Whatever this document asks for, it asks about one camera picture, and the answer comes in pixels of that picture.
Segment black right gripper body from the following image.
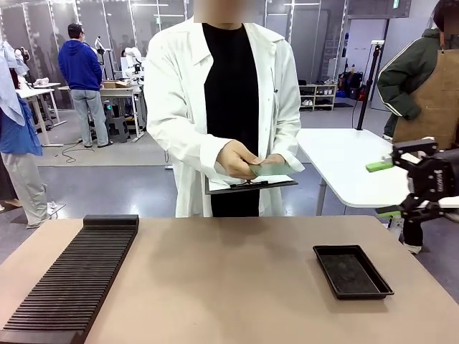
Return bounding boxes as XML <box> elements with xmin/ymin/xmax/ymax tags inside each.
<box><xmin>405</xmin><ymin>148</ymin><xmax>459</xmax><ymax>204</ymax></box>

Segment green PCB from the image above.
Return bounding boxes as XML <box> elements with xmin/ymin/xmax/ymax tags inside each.
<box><xmin>248</xmin><ymin>162</ymin><xmax>294</xmax><ymax>178</ymax></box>

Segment black clipboard with paper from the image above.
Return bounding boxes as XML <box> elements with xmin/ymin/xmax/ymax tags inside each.
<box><xmin>205</xmin><ymin>174</ymin><xmax>299</xmax><ymax>196</ymax></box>

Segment white-sleeved left forearm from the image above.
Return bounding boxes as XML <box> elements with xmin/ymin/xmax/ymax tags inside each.
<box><xmin>275</xmin><ymin>107</ymin><xmax>306</xmax><ymax>175</ymax></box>

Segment white-sleeved right forearm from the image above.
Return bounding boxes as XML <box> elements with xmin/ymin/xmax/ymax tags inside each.
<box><xmin>146</xmin><ymin>107</ymin><xmax>234</xmax><ymax>177</ymax></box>

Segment black slotted PCB rack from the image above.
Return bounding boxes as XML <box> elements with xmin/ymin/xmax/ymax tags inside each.
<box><xmin>0</xmin><ymin>214</ymin><xmax>141</xmax><ymax>344</ymax></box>

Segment person's left hand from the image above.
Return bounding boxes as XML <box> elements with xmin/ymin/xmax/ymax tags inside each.
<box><xmin>264</xmin><ymin>153</ymin><xmax>289</xmax><ymax>166</ymax></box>

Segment person's right hand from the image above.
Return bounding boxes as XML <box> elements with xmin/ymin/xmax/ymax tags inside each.
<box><xmin>216</xmin><ymin>140</ymin><xmax>260</xmax><ymax>181</ymax></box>

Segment person in brown apron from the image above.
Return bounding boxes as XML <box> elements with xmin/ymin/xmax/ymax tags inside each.
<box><xmin>376</xmin><ymin>0</ymin><xmax>459</xmax><ymax>256</ymax></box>

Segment white rounded table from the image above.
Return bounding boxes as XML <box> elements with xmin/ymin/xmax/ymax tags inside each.
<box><xmin>296</xmin><ymin>127</ymin><xmax>459</xmax><ymax>216</ymax></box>

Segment black tripod stand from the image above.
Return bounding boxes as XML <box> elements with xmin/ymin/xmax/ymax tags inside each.
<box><xmin>355</xmin><ymin>39</ymin><xmax>386</xmax><ymax>131</ymax></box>

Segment black plastic tray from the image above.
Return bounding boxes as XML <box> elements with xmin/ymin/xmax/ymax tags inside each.
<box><xmin>312</xmin><ymin>244</ymin><xmax>395</xmax><ymax>301</ymax></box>

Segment wooden shoe shelf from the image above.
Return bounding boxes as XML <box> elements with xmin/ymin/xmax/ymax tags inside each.
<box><xmin>298</xmin><ymin>83</ymin><xmax>339</xmax><ymax>112</ymax></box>

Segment person in white lab coat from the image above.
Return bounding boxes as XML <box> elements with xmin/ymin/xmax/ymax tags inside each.
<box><xmin>144</xmin><ymin>6</ymin><xmax>306</xmax><ymax>219</ymax></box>

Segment black step stool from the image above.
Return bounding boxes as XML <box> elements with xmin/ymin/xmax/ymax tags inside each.
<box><xmin>105</xmin><ymin>115</ymin><xmax>131</xmax><ymax>144</ymax></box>

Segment grey desk with box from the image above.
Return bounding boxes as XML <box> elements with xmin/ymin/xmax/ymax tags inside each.
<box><xmin>99</xmin><ymin>85</ymin><xmax>146</xmax><ymax>141</ymax></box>

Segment man in blue hoodie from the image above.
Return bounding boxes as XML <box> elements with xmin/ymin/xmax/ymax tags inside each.
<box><xmin>57</xmin><ymin>22</ymin><xmax>114</xmax><ymax>149</ymax></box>

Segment white standing desk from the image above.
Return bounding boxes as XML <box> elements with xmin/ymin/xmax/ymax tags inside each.
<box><xmin>15</xmin><ymin>82</ymin><xmax>67</xmax><ymax>148</ymax></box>

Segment person in light blue shirt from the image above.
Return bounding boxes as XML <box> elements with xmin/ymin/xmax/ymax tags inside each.
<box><xmin>0</xmin><ymin>39</ymin><xmax>59</xmax><ymax>231</ymax></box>

